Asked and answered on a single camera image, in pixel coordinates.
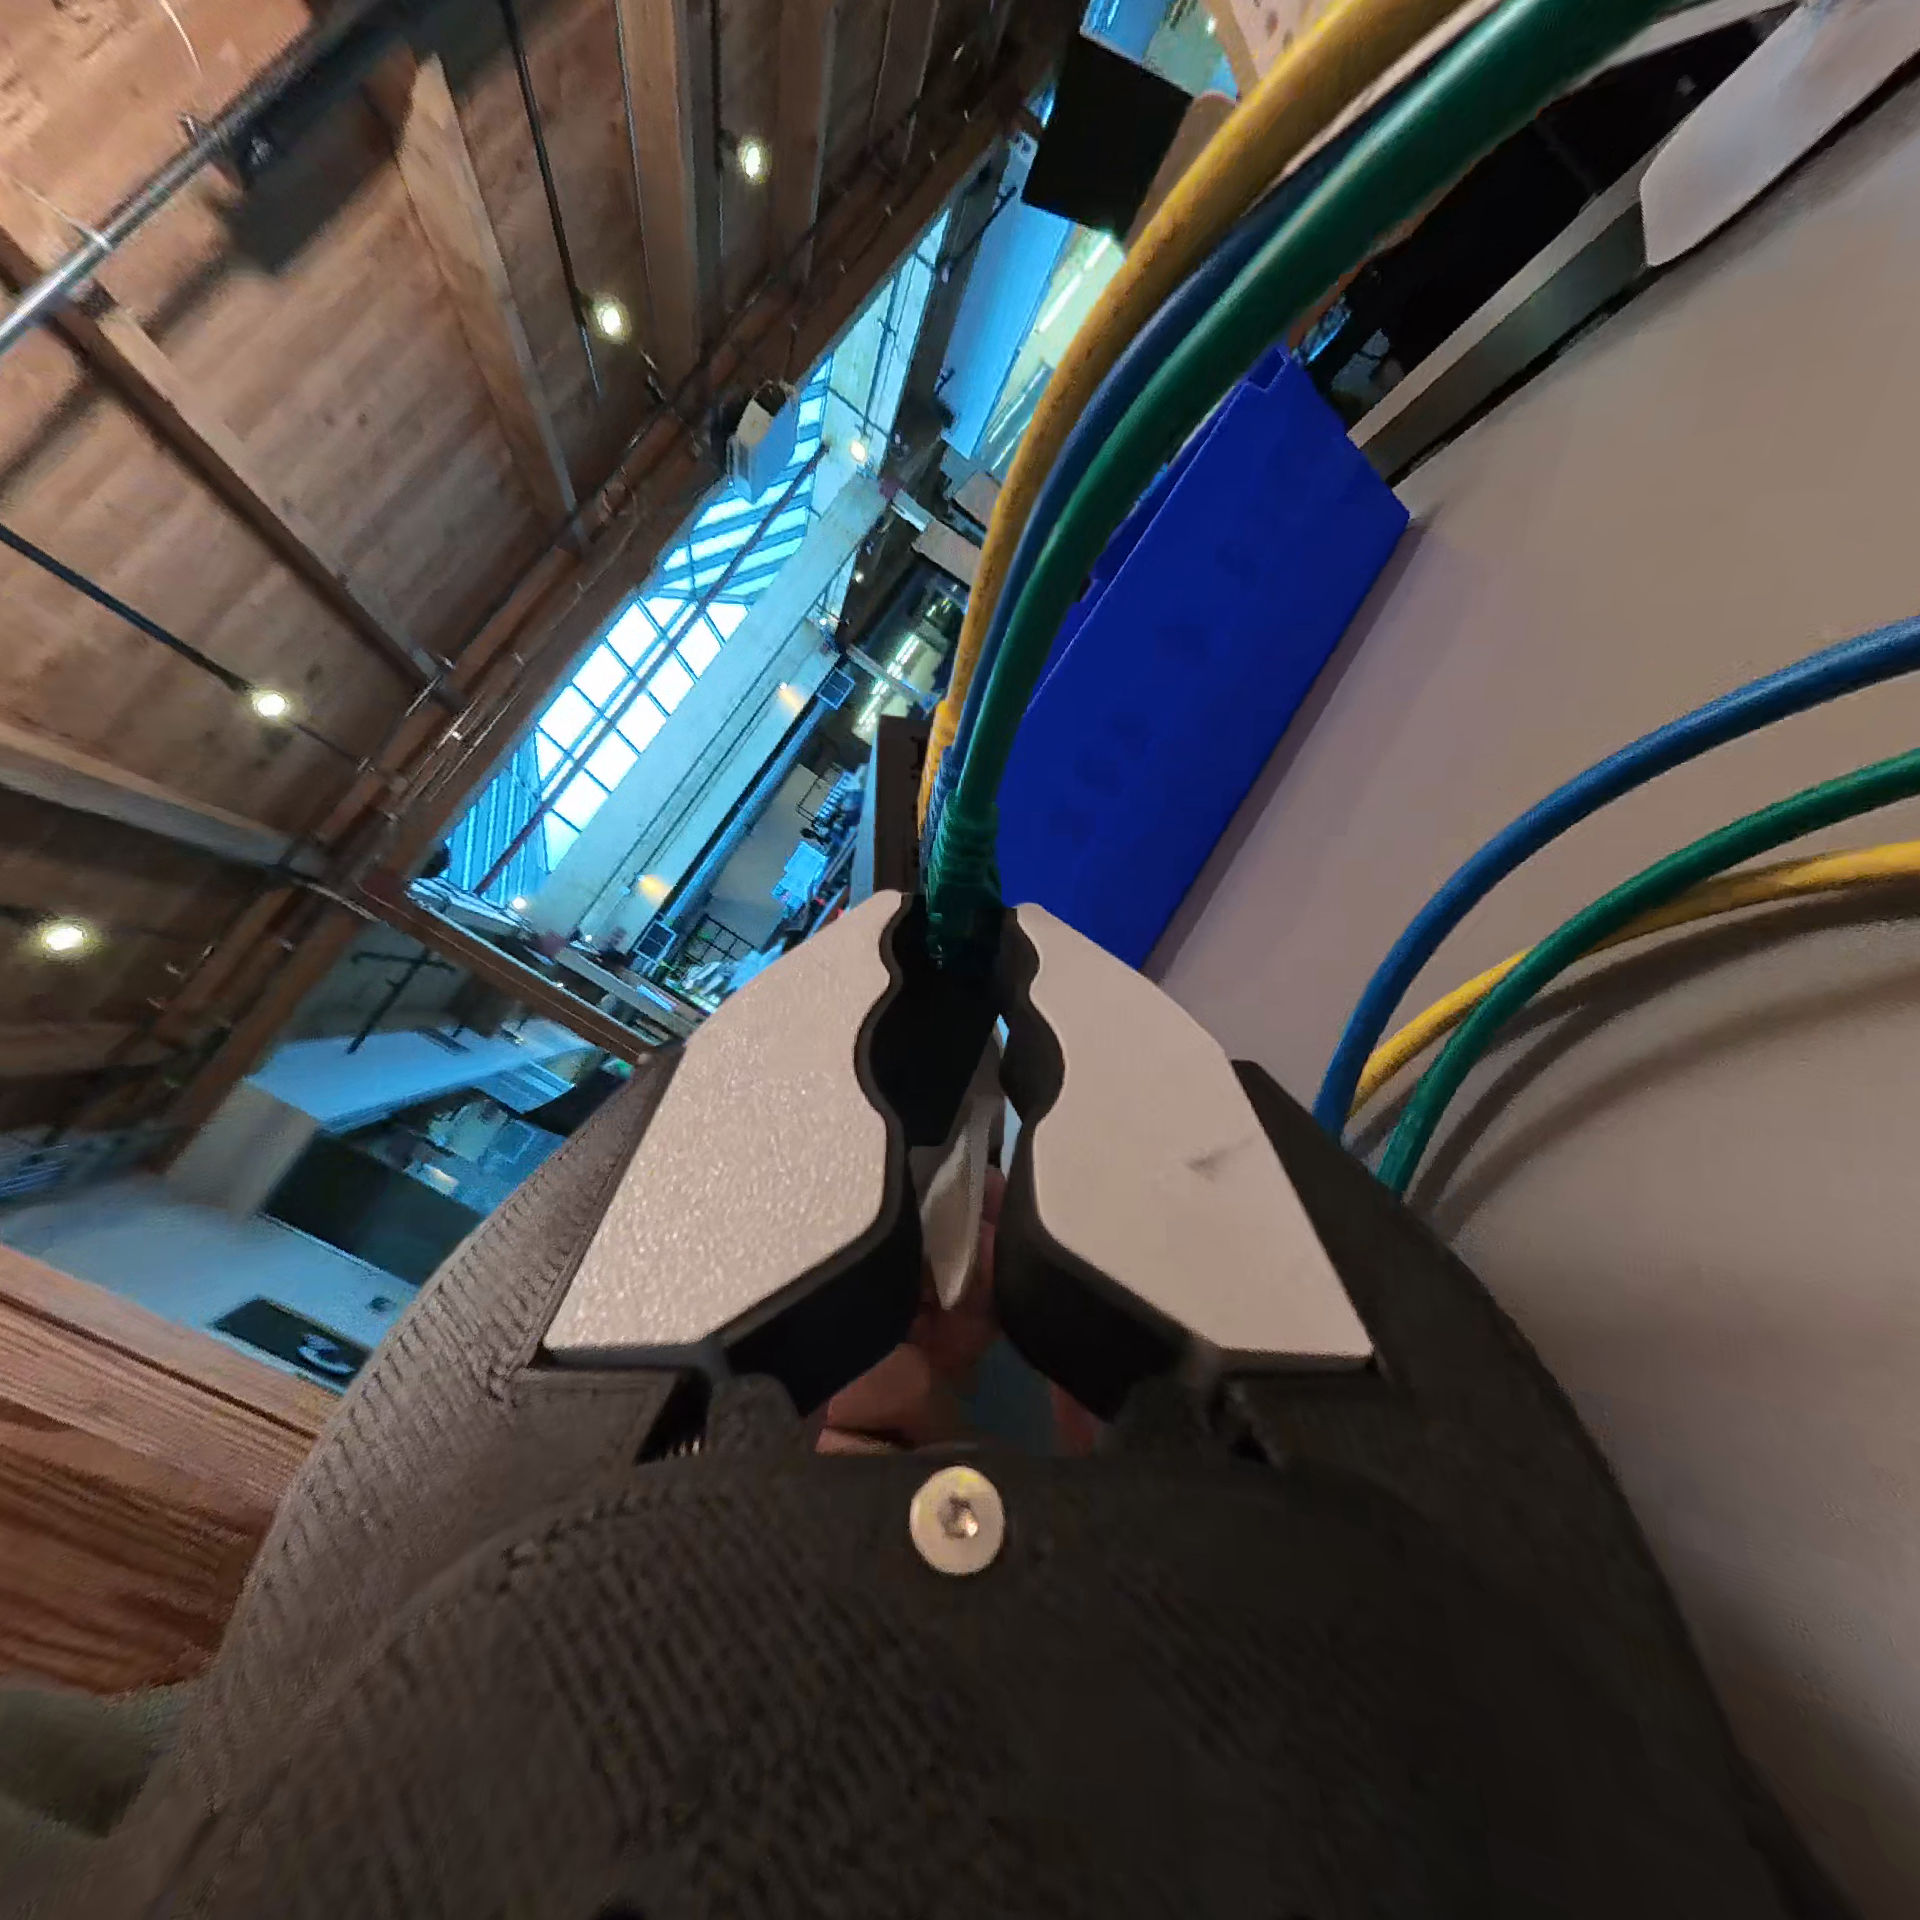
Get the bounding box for blue plastic bin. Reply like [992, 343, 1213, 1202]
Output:
[989, 346, 1409, 970]

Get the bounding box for person's olive clothing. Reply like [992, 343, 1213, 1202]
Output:
[0, 1679, 202, 1920]

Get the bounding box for blue ethernet cable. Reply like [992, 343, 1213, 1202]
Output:
[921, 0, 1920, 1132]

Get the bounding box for white ceiling-mounted unit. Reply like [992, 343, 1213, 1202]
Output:
[728, 381, 804, 489]

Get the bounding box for metal ceiling pipe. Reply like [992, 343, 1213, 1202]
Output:
[0, 0, 437, 362]

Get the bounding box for person's left hand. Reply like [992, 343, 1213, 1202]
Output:
[817, 1291, 1103, 1455]

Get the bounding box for wooden post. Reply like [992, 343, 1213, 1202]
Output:
[0, 1243, 339, 1697]

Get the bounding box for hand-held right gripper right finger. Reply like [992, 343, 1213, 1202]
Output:
[992, 905, 1379, 1424]

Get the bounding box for black ethernet port block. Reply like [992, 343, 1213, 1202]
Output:
[867, 719, 1002, 1151]

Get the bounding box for ceiling spot lamps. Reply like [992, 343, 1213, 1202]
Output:
[29, 134, 773, 963]

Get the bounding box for skylight window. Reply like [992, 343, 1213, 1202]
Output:
[433, 353, 841, 930]

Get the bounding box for yellow ethernet cable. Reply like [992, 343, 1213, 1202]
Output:
[914, 0, 1920, 1120]

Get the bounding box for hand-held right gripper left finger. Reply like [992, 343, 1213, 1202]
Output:
[539, 891, 925, 1420]

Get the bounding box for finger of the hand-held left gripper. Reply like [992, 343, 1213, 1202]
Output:
[906, 1073, 1002, 1302]

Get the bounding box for green ethernet cable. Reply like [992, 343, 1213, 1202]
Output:
[921, 0, 1920, 1194]

